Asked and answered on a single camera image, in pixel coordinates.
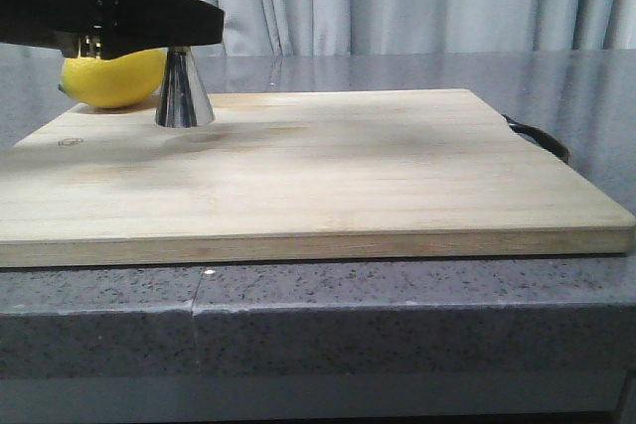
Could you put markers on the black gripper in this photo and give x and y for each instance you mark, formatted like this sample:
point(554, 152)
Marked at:
point(110, 29)

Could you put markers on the steel double jigger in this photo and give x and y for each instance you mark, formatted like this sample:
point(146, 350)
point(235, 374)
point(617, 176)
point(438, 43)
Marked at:
point(183, 100)

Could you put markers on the yellow lemon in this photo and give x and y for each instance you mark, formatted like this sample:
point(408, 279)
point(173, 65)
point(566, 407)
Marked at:
point(114, 83)

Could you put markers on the wooden cutting board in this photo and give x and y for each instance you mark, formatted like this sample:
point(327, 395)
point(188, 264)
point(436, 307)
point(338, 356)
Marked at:
point(303, 175)

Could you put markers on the black cutting board handle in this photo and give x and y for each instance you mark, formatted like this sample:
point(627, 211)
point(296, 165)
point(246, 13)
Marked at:
point(540, 138)

